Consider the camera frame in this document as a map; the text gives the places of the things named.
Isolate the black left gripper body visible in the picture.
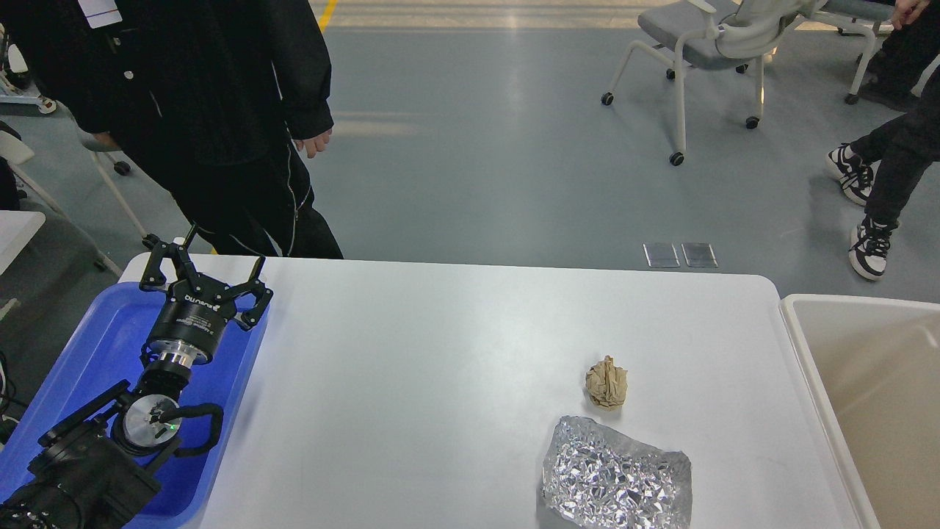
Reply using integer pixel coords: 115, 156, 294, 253
147, 277, 236, 362

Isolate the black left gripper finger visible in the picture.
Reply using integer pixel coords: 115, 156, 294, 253
217, 256, 273, 331
138, 225, 201, 293

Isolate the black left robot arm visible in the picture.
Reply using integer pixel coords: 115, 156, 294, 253
2, 232, 273, 528

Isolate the blue plastic tray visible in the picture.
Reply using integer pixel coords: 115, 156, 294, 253
0, 281, 270, 528

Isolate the white side table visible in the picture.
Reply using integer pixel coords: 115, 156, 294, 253
1, 210, 46, 274

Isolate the grey chair on left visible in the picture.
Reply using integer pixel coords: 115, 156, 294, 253
75, 128, 148, 238

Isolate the person in black clothes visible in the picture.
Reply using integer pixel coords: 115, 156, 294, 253
2, 1, 342, 259

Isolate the white wheeled equipment base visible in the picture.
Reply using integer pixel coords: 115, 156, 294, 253
1, 26, 58, 115

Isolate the crumpled brown paper ball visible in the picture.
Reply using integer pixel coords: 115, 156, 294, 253
585, 355, 629, 409

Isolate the crumpled aluminium foil sheet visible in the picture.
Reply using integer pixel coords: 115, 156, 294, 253
540, 416, 694, 528

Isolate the left metal floor plate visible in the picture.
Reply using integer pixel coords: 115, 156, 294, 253
643, 243, 681, 269

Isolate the metal floor plate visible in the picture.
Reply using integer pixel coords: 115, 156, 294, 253
681, 243, 719, 268
643, 243, 681, 269

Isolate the right metal floor plate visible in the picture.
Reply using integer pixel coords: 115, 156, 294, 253
681, 243, 719, 268

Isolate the grey chair on right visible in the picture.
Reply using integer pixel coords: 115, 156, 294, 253
601, 1, 825, 167

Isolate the beige plastic bin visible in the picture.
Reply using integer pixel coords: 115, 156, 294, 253
781, 294, 939, 528

